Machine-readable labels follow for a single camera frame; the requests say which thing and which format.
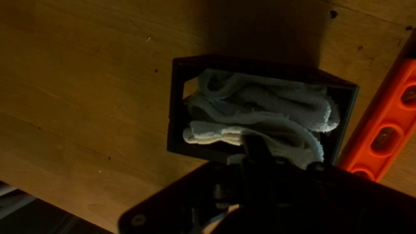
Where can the black plastic basket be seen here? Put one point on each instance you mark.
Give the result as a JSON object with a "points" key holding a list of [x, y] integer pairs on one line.
{"points": [[184, 69]]}

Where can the white towel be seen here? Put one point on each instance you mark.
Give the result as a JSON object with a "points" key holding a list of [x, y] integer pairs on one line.
{"points": [[287, 116]]}

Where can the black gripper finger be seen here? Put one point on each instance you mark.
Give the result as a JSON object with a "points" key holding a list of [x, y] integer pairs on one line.
{"points": [[256, 151]]}

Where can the orange spirit level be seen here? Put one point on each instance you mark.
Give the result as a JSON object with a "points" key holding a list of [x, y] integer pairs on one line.
{"points": [[387, 124]]}

